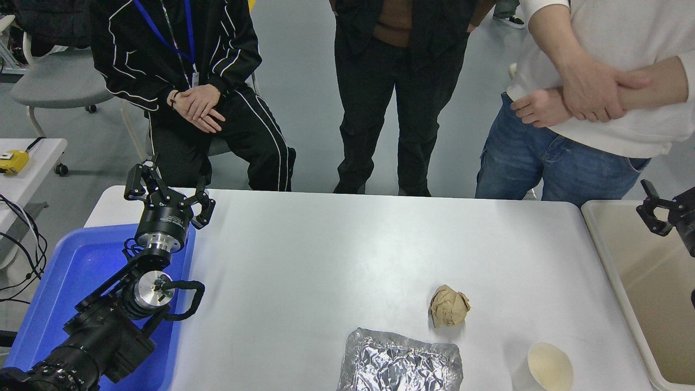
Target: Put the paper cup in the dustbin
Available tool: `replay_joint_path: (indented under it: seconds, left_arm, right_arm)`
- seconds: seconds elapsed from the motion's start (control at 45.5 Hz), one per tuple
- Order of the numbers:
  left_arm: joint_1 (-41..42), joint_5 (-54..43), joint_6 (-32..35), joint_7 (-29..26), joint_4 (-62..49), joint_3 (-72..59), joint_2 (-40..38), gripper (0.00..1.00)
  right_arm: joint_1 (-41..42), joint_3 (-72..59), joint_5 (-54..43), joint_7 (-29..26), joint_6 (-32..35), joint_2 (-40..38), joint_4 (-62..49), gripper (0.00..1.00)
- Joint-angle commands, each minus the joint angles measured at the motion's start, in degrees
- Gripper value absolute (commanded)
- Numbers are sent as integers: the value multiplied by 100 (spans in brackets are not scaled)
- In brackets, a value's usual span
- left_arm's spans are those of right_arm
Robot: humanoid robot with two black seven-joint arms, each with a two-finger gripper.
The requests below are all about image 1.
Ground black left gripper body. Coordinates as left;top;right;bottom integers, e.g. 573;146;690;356
138;197;195;238

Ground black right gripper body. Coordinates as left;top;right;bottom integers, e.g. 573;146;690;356
671;187;695;258

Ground white paper cup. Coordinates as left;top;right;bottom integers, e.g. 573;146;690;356
510;342;574;391

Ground person's right hand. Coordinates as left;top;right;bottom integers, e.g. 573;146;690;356
173;95;226;134
561;57;652;123

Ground person's left hand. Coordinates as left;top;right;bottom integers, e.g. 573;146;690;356
510;87;574;129
176;84;222;112

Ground large pale bin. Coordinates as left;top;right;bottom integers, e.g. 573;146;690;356
581;199;695;391

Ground white chair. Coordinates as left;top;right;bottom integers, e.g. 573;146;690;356
119;71;262;163

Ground blue plastic tray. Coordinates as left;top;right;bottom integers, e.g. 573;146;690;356
4;224;196;391

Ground white side table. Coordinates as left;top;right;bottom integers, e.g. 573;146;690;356
0;137;68;235

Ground person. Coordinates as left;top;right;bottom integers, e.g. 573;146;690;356
90;0;296;192
328;0;497;197
475;0;695;207
491;0;526;29

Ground yellow handheld device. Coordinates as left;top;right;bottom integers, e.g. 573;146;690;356
0;150;30;175

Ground grey office chair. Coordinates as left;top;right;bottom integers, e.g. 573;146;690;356
8;33;116;177

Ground dark quilted jacket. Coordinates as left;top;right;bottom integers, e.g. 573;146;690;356
12;0;94;58

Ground crumpled tan paper ball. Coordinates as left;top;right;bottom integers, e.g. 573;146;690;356
429;284;471;329

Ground silver foil tray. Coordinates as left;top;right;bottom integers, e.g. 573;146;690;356
337;327;464;391

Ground black cable bundle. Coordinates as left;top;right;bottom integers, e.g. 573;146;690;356
0;193;48;305

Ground blue lanyard with badge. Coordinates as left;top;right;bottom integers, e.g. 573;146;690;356
133;0;200;89

